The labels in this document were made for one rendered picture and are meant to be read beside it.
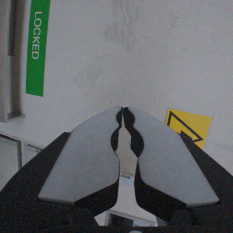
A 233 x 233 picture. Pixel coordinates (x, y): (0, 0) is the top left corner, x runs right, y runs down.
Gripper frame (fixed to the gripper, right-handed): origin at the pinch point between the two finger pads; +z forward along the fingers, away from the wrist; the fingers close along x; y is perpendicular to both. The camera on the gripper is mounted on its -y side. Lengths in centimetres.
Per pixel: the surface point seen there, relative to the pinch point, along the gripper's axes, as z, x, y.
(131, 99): 8.8, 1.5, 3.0
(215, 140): 4.6, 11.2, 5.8
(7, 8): 13.0, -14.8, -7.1
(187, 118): 6.2, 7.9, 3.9
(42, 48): 14.5, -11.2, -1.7
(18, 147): 36, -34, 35
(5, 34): 12.2, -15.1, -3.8
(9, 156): 35, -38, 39
